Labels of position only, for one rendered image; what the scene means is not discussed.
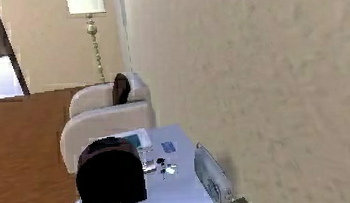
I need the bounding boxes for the small black and white keys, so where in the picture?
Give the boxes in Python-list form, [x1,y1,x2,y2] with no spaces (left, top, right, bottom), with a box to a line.
[155,156,179,182]

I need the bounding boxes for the small silver box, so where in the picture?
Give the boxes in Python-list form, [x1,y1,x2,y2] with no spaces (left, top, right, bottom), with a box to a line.
[141,159,158,174]

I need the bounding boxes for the white laptop with teal screen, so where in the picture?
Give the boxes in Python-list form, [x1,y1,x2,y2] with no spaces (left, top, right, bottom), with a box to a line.
[95,127,153,154]

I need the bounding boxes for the blue card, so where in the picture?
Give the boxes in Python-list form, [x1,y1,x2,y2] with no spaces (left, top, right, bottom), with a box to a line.
[160,140,178,154]

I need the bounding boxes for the white shade floor lamp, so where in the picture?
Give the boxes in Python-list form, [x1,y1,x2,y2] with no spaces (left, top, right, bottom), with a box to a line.
[65,0,111,87]

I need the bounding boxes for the black round-backed chair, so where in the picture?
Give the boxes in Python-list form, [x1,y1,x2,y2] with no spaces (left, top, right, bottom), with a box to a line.
[73,134,148,203]

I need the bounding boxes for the pale blue-white table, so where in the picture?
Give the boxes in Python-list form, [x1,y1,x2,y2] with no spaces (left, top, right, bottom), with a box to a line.
[43,121,219,203]

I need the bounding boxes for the cream white armchair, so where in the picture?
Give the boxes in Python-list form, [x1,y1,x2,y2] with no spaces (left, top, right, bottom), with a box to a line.
[56,71,160,176]

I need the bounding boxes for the dark brown cushion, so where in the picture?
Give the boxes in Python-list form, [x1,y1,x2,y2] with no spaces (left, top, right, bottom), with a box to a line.
[110,72,133,107]

